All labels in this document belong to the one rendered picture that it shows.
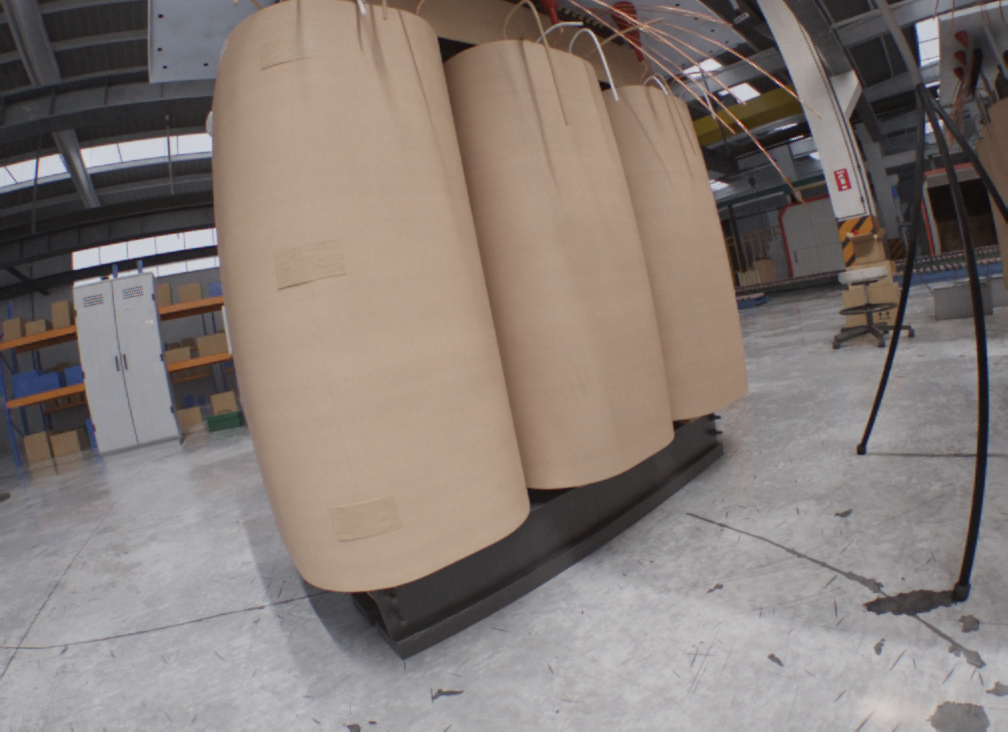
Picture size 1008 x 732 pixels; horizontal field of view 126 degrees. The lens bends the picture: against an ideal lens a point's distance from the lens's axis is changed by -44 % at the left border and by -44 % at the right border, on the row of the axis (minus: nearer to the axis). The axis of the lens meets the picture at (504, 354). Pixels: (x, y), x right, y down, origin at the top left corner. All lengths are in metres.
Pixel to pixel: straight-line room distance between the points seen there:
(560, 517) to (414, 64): 0.88
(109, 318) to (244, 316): 5.00
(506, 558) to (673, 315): 0.68
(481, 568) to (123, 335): 5.06
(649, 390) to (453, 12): 0.88
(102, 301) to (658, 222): 5.37
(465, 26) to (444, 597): 1.11
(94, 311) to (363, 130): 5.16
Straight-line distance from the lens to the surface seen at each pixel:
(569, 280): 0.81
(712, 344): 1.19
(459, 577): 0.85
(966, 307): 4.01
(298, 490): 0.63
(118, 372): 5.54
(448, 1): 1.06
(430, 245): 0.64
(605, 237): 0.89
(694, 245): 1.19
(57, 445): 9.31
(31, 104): 8.43
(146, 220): 13.28
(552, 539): 0.97
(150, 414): 5.47
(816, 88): 11.75
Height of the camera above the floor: 0.51
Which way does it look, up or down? 3 degrees down
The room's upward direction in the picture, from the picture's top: 11 degrees counter-clockwise
